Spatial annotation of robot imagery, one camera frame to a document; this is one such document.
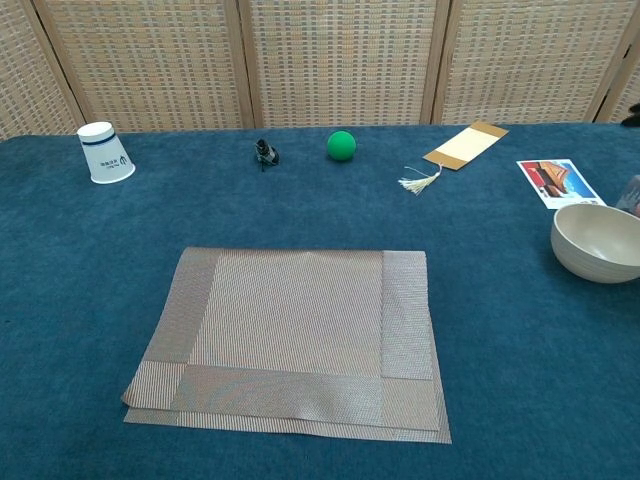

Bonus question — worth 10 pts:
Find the white paper cup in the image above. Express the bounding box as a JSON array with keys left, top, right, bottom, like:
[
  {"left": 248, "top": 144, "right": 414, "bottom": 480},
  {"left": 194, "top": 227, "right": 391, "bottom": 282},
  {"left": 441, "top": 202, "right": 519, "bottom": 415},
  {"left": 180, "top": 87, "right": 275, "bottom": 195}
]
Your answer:
[{"left": 76, "top": 121, "right": 137, "bottom": 185}]

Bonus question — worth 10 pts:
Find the beige woven placemat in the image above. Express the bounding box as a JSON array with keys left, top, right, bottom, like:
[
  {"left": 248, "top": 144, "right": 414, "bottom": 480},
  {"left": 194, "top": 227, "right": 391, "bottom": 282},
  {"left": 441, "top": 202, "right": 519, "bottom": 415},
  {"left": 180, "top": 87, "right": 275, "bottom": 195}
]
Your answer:
[{"left": 121, "top": 246, "right": 453, "bottom": 445}]

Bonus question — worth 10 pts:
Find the green ball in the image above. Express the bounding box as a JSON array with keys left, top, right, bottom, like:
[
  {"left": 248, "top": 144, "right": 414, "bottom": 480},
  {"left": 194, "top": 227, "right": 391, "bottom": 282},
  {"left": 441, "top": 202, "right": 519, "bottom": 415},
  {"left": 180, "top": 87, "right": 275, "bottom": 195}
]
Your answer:
[{"left": 326, "top": 130, "right": 358, "bottom": 163}]

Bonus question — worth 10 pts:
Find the blue table cloth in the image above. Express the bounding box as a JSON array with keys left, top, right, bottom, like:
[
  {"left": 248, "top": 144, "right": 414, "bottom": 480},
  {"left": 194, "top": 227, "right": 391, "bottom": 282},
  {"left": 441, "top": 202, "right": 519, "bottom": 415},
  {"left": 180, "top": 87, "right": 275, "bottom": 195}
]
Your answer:
[{"left": 0, "top": 122, "right": 640, "bottom": 480}]

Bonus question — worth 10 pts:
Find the white bowl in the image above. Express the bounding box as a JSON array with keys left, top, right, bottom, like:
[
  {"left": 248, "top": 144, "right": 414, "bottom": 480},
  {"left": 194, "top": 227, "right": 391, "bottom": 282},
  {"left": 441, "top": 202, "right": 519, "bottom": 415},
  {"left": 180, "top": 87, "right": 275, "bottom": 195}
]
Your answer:
[{"left": 550, "top": 203, "right": 640, "bottom": 285}]

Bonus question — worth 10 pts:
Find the picture postcard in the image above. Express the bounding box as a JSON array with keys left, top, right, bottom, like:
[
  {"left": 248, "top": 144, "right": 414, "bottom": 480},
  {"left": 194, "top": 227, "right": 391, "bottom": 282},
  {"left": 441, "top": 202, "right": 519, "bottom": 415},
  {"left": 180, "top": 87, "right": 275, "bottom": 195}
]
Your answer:
[{"left": 516, "top": 158, "right": 607, "bottom": 210}]

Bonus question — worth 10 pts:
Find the bamboo folding screen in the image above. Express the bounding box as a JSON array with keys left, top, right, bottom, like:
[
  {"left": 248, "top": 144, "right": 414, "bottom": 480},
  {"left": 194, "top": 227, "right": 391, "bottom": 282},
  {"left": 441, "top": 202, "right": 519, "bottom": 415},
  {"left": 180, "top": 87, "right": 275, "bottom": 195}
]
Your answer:
[{"left": 0, "top": 0, "right": 640, "bottom": 141}]

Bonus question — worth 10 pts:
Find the cream bookmark with tassel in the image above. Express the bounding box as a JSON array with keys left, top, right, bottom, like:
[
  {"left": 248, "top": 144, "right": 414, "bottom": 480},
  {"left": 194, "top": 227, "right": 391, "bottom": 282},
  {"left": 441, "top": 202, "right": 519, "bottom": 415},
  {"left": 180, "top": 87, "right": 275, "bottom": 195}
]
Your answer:
[{"left": 398, "top": 120, "right": 510, "bottom": 196}]

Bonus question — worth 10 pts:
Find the small black clip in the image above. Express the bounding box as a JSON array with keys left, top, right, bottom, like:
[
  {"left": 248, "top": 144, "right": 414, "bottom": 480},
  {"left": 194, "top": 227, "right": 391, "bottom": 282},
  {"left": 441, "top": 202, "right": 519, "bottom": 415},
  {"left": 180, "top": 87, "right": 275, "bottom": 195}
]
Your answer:
[{"left": 253, "top": 138, "right": 281, "bottom": 173}]

